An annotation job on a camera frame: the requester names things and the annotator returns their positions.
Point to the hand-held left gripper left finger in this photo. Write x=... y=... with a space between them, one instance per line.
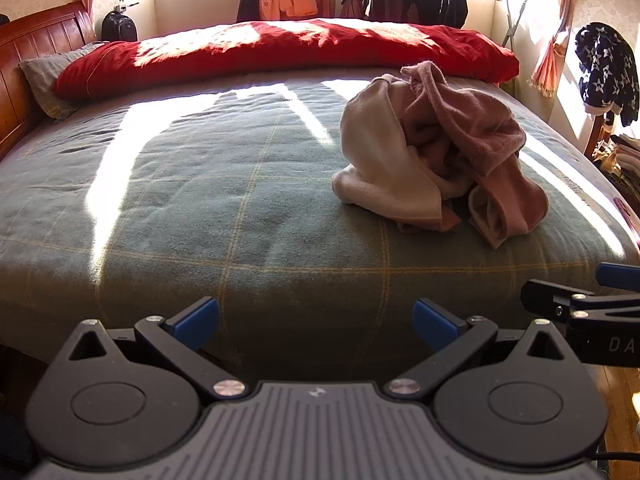
x=196 y=321

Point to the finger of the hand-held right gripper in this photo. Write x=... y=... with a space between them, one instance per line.
x=550 y=297
x=620 y=277

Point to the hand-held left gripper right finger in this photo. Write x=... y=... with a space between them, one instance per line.
x=432 y=322

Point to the pink and white knit sweater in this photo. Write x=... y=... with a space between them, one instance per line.
x=475 y=130

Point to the stack of folded clothes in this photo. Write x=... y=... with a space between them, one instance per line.
x=625 y=165

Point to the green plaid bed blanket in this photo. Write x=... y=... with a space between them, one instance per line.
x=200 y=185

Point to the wooden chair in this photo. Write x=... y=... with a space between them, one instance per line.
x=597 y=135

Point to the navy star print garment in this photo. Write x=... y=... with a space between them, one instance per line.
x=600 y=70

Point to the orange curtain with fringe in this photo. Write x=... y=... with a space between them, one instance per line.
x=550 y=60

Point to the metal drying rack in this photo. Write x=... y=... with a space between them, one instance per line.
x=511 y=30

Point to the red duvet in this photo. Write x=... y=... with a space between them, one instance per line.
x=250 y=55

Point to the grey pillow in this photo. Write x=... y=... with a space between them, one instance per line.
x=45 y=75

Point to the black backpack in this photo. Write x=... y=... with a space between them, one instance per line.
x=120 y=27

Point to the dark hanging trousers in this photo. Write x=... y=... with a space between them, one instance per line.
x=247 y=5

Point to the maroon hanging garment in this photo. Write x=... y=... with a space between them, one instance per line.
x=352 y=5

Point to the wooden headboard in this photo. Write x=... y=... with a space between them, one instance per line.
x=30 y=35

